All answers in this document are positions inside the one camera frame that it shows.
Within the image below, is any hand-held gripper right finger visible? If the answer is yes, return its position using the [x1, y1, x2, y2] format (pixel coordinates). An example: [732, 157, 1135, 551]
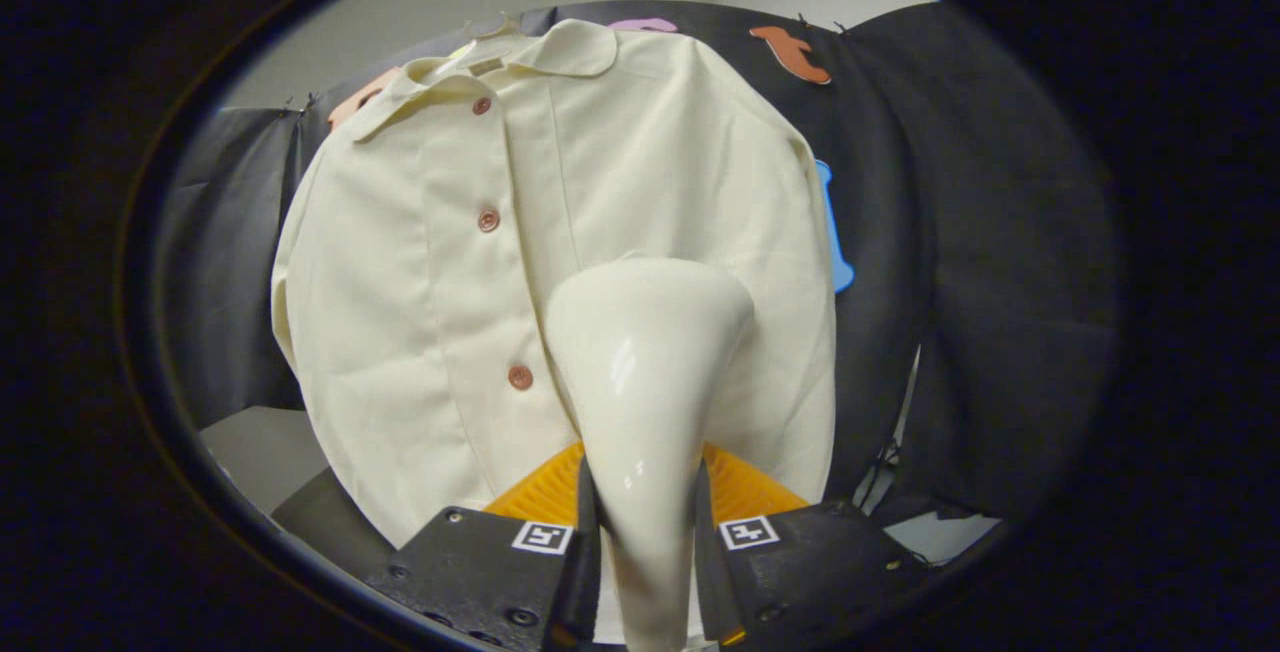
[693, 442, 931, 648]

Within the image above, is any cream garment steamer head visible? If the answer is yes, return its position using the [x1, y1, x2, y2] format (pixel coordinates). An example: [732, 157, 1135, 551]
[545, 257, 756, 652]

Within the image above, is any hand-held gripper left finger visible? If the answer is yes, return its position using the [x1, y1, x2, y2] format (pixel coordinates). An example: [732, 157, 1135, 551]
[362, 442, 604, 652]

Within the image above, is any cream button-up shirt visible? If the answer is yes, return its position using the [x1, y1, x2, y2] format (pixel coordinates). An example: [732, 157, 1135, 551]
[270, 19, 839, 550]

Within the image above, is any cream clothes hanger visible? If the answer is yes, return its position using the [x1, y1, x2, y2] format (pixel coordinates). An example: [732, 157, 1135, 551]
[462, 12, 526, 41]

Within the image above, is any grey drawer cabinet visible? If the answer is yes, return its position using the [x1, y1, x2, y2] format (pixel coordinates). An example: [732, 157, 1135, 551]
[198, 405, 401, 578]

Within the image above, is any black backdrop cloth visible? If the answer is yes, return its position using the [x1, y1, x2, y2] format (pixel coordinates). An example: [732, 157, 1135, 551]
[150, 0, 1121, 523]

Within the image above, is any thin white stand pole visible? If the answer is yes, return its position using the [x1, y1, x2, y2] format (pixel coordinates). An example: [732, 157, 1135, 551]
[893, 345, 921, 453]

